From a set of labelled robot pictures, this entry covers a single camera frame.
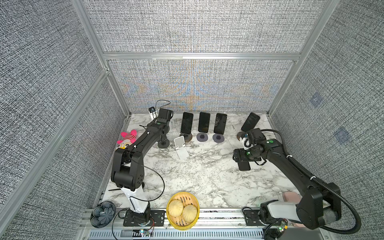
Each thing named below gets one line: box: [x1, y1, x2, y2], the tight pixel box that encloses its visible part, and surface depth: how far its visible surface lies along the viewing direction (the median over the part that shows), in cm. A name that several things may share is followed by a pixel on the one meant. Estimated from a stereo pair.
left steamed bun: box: [168, 199, 184, 217], surface depth 73 cm
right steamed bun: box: [182, 204, 198, 223], surface depth 71 cm
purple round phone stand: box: [196, 133, 209, 142], surface depth 108 cm
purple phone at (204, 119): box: [198, 111, 211, 133], surface depth 99 cm
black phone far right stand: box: [241, 112, 261, 133], surface depth 97 cm
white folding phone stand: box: [174, 135, 189, 160], surface depth 97 cm
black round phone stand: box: [157, 139, 170, 149], surface depth 102 cm
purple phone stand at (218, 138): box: [212, 133, 225, 143], surface depth 106 cm
